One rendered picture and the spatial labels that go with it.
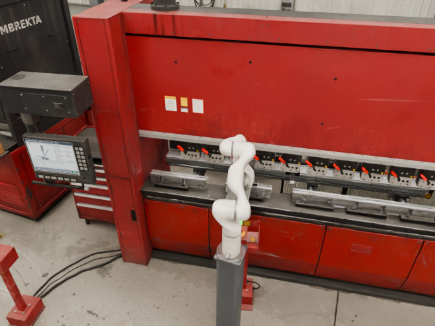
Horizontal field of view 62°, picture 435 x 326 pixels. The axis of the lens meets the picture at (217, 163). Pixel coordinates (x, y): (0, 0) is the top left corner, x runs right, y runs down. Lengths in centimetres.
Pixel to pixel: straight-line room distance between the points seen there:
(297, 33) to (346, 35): 29
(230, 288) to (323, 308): 116
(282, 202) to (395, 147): 95
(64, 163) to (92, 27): 93
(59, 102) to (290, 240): 209
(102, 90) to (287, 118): 131
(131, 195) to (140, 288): 93
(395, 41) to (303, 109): 68
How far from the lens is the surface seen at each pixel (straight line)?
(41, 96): 255
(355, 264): 342
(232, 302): 274
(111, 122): 281
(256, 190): 305
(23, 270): 409
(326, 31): 244
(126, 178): 306
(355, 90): 259
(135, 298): 354
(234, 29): 247
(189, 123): 282
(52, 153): 273
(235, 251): 239
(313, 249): 328
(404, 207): 318
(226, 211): 216
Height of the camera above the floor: 284
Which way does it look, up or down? 34 degrees down
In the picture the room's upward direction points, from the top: straight up
